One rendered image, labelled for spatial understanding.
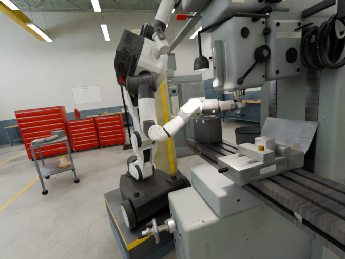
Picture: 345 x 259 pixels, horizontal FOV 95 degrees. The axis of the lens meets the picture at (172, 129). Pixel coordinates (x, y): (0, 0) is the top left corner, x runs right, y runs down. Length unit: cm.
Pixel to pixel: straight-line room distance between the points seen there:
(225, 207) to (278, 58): 73
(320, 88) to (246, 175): 62
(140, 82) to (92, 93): 907
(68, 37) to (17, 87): 345
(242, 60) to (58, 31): 1032
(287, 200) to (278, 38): 68
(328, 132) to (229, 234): 71
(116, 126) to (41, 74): 620
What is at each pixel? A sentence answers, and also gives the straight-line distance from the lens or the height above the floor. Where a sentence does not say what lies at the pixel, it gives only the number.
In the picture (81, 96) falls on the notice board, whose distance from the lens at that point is 1000.
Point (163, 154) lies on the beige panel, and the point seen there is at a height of 42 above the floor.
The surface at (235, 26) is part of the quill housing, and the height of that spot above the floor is 158.
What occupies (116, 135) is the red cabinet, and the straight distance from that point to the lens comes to 531.
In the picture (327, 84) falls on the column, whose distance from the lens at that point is 109.
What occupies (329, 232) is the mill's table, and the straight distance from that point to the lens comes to 65.
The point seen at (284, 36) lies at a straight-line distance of 98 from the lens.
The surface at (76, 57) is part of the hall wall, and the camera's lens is 1028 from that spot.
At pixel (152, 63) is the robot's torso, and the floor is 151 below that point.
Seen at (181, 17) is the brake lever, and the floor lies 170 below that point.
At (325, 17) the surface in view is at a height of 161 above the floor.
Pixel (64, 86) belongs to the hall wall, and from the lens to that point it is 1023.
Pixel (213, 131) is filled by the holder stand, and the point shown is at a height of 103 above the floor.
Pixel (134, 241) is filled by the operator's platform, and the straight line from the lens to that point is 133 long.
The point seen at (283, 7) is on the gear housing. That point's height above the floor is 164.
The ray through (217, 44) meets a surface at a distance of 87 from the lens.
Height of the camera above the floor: 131
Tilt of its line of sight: 11 degrees down
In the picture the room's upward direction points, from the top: 7 degrees counter-clockwise
